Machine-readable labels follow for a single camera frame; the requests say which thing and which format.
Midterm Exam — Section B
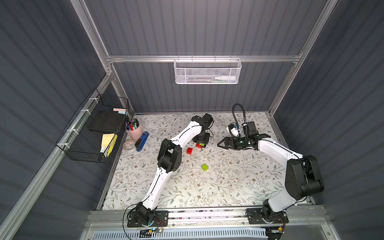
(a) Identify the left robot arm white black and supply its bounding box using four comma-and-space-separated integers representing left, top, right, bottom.
135, 114, 214, 225

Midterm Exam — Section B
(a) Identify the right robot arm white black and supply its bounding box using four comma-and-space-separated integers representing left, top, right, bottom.
217, 122, 325, 223

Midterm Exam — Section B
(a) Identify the white marker in basket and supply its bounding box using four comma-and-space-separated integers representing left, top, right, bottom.
214, 76, 237, 82

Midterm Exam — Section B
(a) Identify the blue stapler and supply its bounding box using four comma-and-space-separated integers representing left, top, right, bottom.
135, 132, 150, 152

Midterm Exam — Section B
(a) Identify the pink pen cup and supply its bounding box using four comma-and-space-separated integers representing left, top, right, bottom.
126, 125, 144, 141

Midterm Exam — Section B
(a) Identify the round tape roll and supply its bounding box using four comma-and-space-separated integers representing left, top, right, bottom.
123, 139, 136, 151

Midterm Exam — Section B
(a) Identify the yellow sticky note pad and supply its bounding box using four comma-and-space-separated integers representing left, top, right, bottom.
100, 134, 118, 158

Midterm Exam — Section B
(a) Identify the black notebook in basket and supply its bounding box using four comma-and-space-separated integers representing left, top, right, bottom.
89, 111, 126, 134

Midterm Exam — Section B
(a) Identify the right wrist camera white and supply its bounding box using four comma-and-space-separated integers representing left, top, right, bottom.
227, 123, 241, 138

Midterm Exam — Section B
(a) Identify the black cable loop right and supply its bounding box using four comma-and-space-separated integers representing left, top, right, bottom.
231, 103, 248, 139

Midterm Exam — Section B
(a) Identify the white wire mesh basket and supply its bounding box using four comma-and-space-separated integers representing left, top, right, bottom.
174, 57, 242, 85

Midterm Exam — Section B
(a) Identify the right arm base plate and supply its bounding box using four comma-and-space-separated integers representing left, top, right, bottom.
245, 208, 289, 225

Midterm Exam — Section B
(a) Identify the aluminium rail front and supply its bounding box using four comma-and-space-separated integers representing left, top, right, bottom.
85, 205, 330, 230

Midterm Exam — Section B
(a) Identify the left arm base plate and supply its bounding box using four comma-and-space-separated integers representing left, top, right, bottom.
125, 209, 169, 228

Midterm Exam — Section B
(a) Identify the black wire wall basket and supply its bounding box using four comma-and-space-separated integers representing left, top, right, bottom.
56, 90, 131, 164

